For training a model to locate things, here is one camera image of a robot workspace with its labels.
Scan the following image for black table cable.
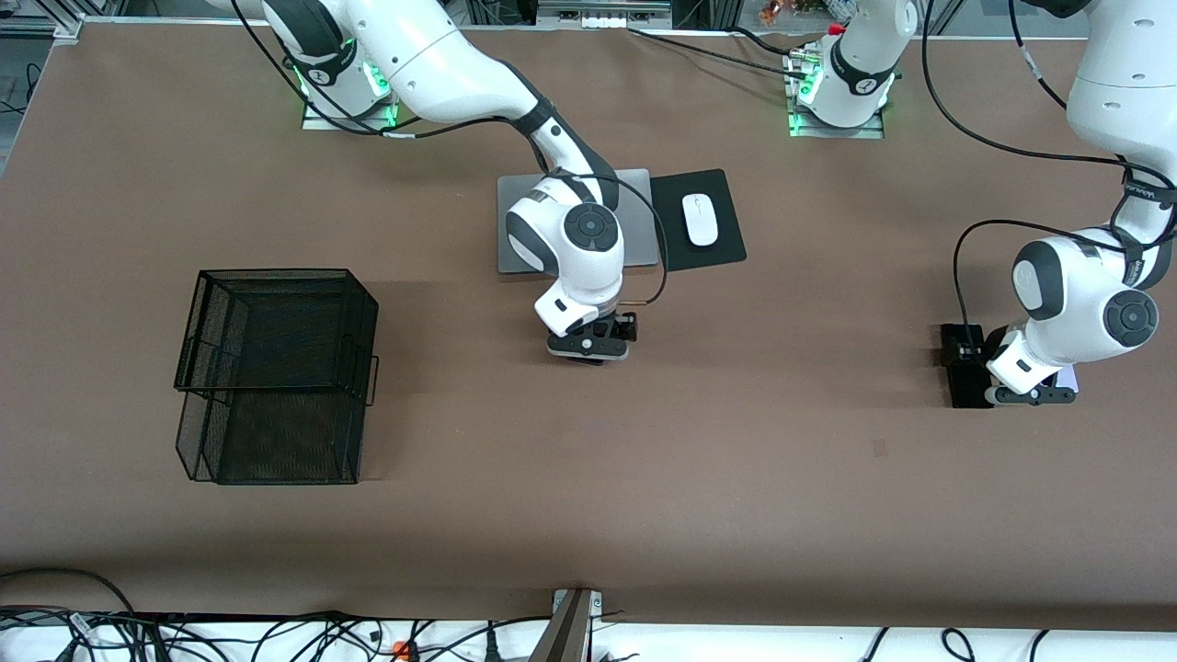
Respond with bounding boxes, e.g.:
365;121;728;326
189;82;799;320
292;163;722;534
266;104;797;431
731;26;810;56
628;28;806;70

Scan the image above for aluminium frame profile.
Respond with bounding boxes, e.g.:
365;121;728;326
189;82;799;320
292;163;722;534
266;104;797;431
0;11;86;42

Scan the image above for long black slab phone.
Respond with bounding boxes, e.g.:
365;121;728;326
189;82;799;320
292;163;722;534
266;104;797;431
939;323;997;409

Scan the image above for thick grey floor cable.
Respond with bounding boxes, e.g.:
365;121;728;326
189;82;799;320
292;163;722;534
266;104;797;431
0;567;139;626

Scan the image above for white computer mouse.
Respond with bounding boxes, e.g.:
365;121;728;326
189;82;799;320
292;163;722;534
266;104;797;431
681;193;719;247

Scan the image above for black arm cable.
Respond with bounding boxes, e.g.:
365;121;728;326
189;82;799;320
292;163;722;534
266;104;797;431
230;0;668;306
920;0;1177;355

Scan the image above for black mouse pad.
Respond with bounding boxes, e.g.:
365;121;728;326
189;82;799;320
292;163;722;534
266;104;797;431
649;168;748;273

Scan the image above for white power strip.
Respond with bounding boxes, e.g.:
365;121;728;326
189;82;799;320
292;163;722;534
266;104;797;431
538;0;672;29

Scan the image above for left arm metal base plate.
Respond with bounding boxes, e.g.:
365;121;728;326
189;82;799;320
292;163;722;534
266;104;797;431
788;106;886;141

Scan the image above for tangled black floor cables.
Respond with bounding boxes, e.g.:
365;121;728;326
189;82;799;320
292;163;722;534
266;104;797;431
0;607;553;662

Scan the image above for grey closed laptop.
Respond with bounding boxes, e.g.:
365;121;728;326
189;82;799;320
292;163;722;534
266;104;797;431
497;168;661;275

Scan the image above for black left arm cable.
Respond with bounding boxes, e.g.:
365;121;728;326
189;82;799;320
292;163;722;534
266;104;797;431
920;0;1177;355

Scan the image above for aluminium camera mount post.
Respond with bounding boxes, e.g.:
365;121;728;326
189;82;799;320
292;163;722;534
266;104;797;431
529;588;604;662

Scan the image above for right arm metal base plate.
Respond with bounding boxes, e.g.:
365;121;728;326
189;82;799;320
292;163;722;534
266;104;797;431
302;92;399;131

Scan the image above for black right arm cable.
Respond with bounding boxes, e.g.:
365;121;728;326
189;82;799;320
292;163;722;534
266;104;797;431
230;0;668;306

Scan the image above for black wire mesh tray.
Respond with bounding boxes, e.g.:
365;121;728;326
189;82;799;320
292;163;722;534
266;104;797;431
174;268;380;485

